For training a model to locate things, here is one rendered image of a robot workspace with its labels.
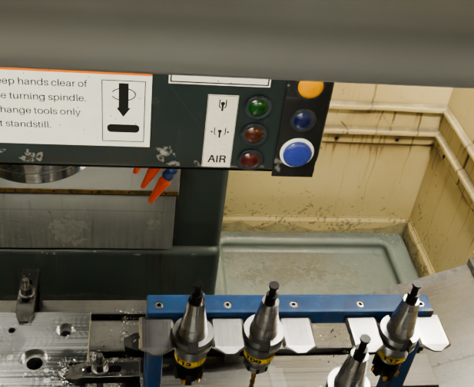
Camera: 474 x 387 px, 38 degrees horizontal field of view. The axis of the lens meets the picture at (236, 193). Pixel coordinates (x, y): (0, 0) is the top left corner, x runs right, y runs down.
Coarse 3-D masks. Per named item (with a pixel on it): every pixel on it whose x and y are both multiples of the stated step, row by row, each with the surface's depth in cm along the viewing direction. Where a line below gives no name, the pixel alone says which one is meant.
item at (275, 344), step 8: (248, 320) 108; (248, 328) 107; (280, 328) 108; (248, 336) 106; (280, 336) 106; (248, 344) 107; (256, 344) 105; (264, 344) 106; (272, 344) 105; (280, 344) 108; (256, 352) 106; (272, 352) 106
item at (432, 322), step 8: (416, 320) 113; (424, 320) 114; (432, 320) 114; (440, 320) 114; (424, 328) 112; (432, 328) 112; (440, 328) 113; (424, 336) 111; (432, 336) 111; (440, 336) 111; (424, 344) 109; (432, 344) 110; (440, 344) 110; (448, 344) 110
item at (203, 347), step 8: (176, 328) 105; (208, 328) 106; (176, 336) 104; (208, 336) 105; (176, 344) 104; (184, 344) 103; (192, 344) 104; (200, 344) 103; (208, 344) 104; (184, 352) 104; (192, 352) 105; (200, 352) 104
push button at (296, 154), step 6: (294, 144) 71; (300, 144) 71; (306, 144) 71; (288, 150) 71; (294, 150) 71; (300, 150) 71; (306, 150) 71; (288, 156) 72; (294, 156) 72; (300, 156) 72; (306, 156) 72; (288, 162) 72; (294, 162) 72; (300, 162) 72; (306, 162) 72
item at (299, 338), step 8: (280, 320) 110; (288, 320) 110; (296, 320) 110; (304, 320) 111; (288, 328) 109; (296, 328) 109; (304, 328) 109; (312, 328) 110; (288, 336) 108; (296, 336) 108; (304, 336) 108; (312, 336) 108; (288, 344) 106; (296, 344) 107; (304, 344) 107; (312, 344) 107; (296, 352) 106; (304, 352) 106
